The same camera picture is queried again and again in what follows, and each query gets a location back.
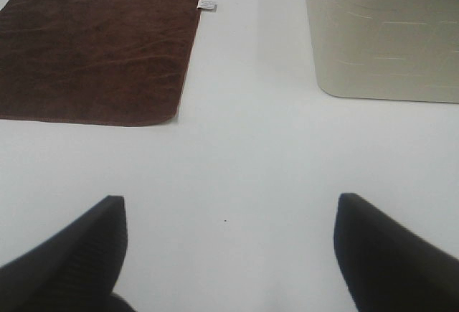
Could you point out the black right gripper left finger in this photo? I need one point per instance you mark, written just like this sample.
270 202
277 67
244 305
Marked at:
74 270

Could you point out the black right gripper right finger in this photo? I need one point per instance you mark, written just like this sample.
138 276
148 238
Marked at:
388 268

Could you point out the brown towel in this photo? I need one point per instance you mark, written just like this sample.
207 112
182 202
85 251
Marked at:
101 62

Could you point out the beige plastic basket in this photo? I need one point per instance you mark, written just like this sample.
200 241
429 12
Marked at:
386 49

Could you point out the white towel care label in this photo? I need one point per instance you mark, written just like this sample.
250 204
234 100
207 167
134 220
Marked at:
207 5

